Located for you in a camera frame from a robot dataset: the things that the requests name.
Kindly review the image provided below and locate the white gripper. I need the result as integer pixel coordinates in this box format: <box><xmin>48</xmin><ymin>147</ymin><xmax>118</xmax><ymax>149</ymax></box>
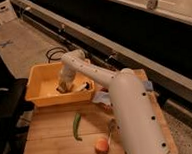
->
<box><xmin>56</xmin><ymin>65</ymin><xmax>76</xmax><ymax>93</ymax></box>

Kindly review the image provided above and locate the dark eraser block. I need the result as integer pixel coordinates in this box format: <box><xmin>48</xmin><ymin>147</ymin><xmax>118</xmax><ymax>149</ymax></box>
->
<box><xmin>73</xmin><ymin>82</ymin><xmax>90</xmax><ymax>92</ymax></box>

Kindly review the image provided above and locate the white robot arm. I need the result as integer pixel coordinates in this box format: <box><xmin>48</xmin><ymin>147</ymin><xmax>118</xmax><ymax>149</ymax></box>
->
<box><xmin>59</xmin><ymin>50</ymin><xmax>171</xmax><ymax>154</ymax></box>

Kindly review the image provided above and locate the yellow plastic tray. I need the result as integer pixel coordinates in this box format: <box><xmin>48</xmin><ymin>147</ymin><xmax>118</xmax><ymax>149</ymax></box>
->
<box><xmin>25</xmin><ymin>62</ymin><xmax>95</xmax><ymax>107</ymax></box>

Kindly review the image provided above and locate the light blue cloth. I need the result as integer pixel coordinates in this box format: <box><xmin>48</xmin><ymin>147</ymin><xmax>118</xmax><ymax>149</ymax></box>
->
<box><xmin>92</xmin><ymin>91</ymin><xmax>111</xmax><ymax>106</ymax></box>

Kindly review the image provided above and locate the green chili pepper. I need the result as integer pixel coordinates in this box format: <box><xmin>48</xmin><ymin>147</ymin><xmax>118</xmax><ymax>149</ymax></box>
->
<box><xmin>72</xmin><ymin>113</ymin><xmax>82</xmax><ymax>141</ymax></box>

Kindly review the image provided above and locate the black office chair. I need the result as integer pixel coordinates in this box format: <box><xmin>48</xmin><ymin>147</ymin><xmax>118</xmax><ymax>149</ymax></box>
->
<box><xmin>0</xmin><ymin>55</ymin><xmax>34</xmax><ymax>154</ymax></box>

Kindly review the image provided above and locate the orange carrot piece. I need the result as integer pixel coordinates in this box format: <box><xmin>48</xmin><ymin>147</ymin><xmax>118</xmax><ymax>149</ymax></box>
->
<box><xmin>95</xmin><ymin>137</ymin><xmax>109</xmax><ymax>154</ymax></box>

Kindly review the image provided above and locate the white cardboard box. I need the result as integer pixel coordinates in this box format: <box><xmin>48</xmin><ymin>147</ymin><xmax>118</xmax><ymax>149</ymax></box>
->
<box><xmin>0</xmin><ymin>0</ymin><xmax>17</xmax><ymax>25</ymax></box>

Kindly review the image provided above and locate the black coiled cable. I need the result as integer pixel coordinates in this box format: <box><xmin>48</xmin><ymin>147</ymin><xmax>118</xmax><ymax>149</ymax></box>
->
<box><xmin>45</xmin><ymin>46</ymin><xmax>70</xmax><ymax>64</ymax></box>

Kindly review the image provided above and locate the wooden handled brush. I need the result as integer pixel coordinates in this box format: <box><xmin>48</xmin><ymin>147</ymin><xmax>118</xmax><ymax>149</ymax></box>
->
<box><xmin>107</xmin><ymin>118</ymin><xmax>116</xmax><ymax>146</ymax></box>

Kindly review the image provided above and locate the grey metal rail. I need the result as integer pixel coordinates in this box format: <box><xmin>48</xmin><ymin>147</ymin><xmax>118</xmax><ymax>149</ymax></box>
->
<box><xmin>10</xmin><ymin>0</ymin><xmax>192</xmax><ymax>106</ymax></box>

